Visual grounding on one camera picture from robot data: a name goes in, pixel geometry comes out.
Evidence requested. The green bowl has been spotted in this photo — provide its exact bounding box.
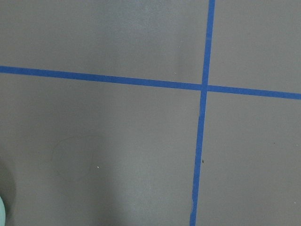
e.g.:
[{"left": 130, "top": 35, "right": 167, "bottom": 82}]
[{"left": 0, "top": 197, "right": 6, "bottom": 226}]

